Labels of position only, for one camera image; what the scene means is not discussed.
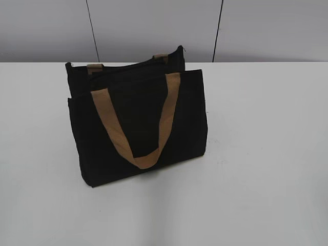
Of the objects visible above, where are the black tote bag tan handles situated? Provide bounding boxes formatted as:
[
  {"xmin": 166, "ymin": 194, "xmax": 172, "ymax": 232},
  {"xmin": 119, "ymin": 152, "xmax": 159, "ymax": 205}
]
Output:
[{"xmin": 65, "ymin": 46, "xmax": 208, "ymax": 187}]

